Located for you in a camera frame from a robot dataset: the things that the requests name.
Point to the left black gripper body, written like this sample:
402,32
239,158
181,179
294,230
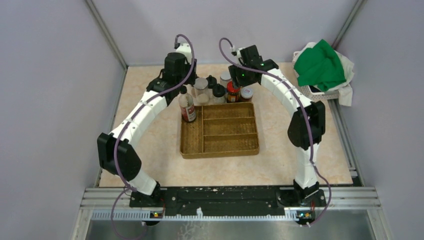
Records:
191,79

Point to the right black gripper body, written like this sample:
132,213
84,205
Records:
240,76

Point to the silver lid jar blue label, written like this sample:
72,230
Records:
225,78

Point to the tall glass sauce bottle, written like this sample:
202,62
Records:
186,104

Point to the red lid sauce jar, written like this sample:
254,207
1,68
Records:
232,93

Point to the white plastic basket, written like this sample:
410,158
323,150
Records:
316,94

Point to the woven bamboo divided tray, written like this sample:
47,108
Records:
220,130

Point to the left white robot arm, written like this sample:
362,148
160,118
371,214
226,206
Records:
116,150

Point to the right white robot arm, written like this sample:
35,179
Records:
307,124

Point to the clear jar silver lid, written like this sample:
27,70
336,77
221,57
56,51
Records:
201,91

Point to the white lid dark jar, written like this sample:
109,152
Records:
246,94

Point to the black cap shaker rear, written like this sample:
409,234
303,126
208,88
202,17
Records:
212,82

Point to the black cap shaker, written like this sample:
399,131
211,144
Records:
212,82
219,94

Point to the black cap shaker front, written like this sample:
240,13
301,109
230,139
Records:
219,94

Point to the green cloth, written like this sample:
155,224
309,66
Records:
319,66

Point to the white cloth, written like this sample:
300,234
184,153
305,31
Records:
345,90

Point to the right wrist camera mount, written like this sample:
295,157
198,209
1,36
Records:
236,52

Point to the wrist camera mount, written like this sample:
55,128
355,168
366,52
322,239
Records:
236,52
184,48

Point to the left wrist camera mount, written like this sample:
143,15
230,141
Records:
184,48

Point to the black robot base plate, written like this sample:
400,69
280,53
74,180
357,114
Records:
228,201

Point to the aluminium frame rail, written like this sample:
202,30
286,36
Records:
353,211

